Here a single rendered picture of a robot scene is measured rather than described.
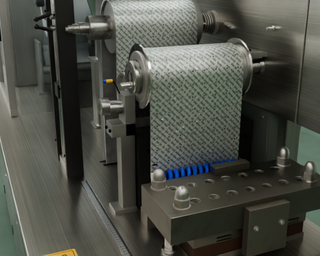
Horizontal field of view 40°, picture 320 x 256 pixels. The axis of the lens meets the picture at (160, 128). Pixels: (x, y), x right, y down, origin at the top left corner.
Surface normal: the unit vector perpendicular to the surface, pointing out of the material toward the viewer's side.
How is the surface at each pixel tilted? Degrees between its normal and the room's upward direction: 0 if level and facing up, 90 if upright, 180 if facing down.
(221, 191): 0
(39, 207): 0
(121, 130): 90
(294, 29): 90
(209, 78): 90
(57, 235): 0
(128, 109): 90
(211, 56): 46
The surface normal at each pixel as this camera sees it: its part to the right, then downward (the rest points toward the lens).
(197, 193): 0.00, -0.95
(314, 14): -0.92, 0.13
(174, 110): 0.39, 0.30
